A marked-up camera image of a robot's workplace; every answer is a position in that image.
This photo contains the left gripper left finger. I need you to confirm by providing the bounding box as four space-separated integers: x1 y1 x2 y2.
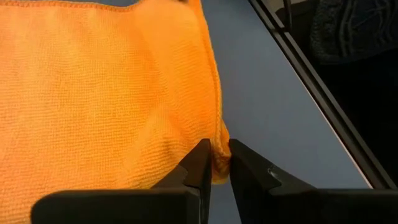
30 138 213 224

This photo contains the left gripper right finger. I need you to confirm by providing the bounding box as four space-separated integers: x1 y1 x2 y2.
228 138 398 224

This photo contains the orange microfibre towel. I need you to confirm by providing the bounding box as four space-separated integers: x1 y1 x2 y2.
0 0 231 224

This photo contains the black aluminium table frame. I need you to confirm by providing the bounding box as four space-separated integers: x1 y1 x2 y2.
248 0 398 190

